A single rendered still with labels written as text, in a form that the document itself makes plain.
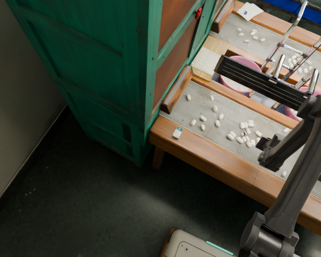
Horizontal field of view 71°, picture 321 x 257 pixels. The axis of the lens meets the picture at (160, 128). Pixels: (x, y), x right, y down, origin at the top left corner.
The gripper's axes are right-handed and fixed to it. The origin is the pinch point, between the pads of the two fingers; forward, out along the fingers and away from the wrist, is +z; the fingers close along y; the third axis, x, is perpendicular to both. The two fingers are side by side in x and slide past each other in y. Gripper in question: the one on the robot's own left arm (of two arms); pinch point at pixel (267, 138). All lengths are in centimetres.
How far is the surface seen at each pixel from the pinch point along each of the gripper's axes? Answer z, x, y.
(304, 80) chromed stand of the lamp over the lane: 5.5, -31.5, 0.5
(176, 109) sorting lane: 1.6, 8.6, 48.7
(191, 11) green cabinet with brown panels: -24, -39, 55
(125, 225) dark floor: -4, 108, 47
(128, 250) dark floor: -14, 116, 36
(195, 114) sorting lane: 3.6, 7.3, 37.9
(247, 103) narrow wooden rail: 18.4, -7.3, 15.0
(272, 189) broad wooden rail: -12.2, 17.6, -12.4
